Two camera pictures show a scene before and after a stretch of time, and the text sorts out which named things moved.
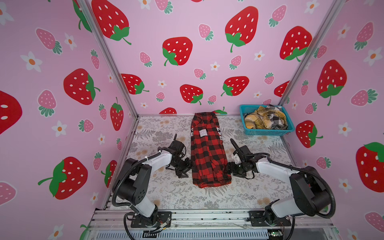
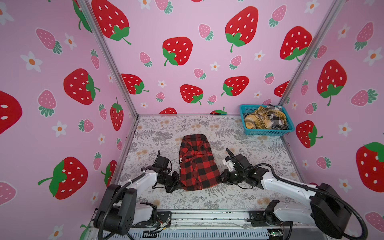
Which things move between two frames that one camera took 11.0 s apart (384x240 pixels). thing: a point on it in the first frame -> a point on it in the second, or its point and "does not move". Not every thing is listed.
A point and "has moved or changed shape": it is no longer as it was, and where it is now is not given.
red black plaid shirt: x=209 y=162 has moved or changed shape
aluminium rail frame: x=218 y=224 does not move
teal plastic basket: x=244 y=109 does not move
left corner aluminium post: x=108 y=53 does not move
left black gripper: x=188 y=165 -> x=176 y=179
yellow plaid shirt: x=261 y=118 does not move
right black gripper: x=230 y=168 -> x=225 y=177
